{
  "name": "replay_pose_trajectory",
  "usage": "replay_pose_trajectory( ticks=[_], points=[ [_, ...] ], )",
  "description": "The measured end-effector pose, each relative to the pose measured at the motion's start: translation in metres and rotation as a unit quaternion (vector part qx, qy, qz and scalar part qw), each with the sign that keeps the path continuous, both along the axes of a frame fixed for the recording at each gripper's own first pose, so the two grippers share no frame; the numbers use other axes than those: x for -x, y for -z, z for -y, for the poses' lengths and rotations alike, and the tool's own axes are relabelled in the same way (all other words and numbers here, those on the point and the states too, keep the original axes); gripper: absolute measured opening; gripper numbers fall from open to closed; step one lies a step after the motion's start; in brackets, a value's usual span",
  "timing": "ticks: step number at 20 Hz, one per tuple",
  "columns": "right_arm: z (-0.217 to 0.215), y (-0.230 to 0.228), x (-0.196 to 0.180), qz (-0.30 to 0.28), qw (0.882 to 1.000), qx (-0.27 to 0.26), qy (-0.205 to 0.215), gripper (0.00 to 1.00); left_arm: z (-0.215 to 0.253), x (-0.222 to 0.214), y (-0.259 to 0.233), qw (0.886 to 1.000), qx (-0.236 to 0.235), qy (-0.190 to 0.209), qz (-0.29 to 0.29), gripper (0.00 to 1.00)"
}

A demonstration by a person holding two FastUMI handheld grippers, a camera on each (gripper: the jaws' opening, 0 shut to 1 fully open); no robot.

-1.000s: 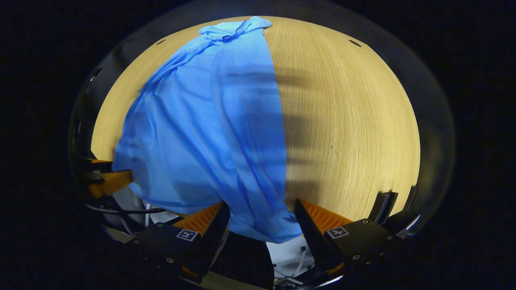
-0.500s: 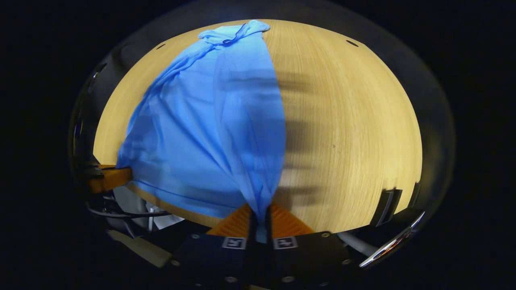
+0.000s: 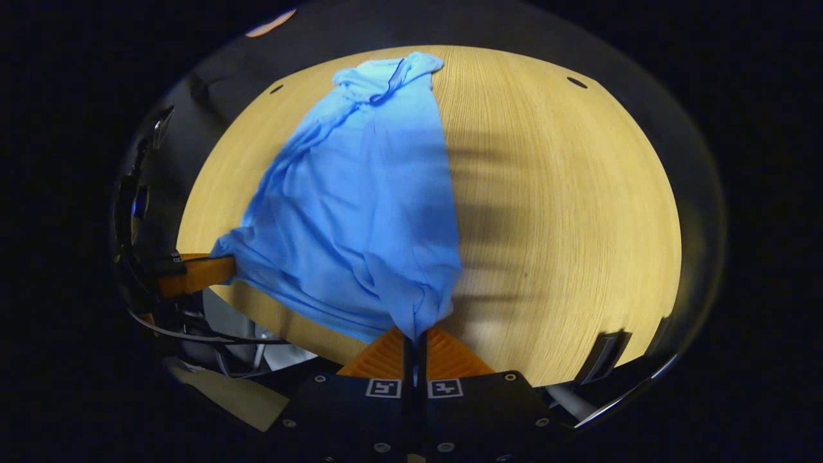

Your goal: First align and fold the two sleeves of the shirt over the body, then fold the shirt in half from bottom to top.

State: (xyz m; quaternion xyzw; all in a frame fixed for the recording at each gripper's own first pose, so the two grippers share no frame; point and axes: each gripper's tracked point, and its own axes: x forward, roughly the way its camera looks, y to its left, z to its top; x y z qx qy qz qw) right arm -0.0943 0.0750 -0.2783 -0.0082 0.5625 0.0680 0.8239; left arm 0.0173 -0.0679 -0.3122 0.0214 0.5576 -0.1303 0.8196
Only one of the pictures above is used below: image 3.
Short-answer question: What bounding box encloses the black cable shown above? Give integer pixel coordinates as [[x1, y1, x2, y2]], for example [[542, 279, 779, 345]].
[[127, 309, 291, 346]]

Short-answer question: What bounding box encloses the metal frame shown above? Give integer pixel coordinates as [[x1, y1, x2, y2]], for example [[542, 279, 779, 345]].
[[547, 331, 677, 429]]

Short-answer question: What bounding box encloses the light blue T-shirt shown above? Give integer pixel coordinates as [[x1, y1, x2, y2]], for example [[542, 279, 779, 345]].
[[210, 51, 464, 343]]

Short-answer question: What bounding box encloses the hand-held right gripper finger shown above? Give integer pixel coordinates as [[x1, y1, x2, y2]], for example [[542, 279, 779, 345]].
[[419, 326, 566, 460], [276, 326, 413, 460]]

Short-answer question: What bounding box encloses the beige flat object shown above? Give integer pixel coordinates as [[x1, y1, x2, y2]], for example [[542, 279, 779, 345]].
[[167, 359, 290, 432]]

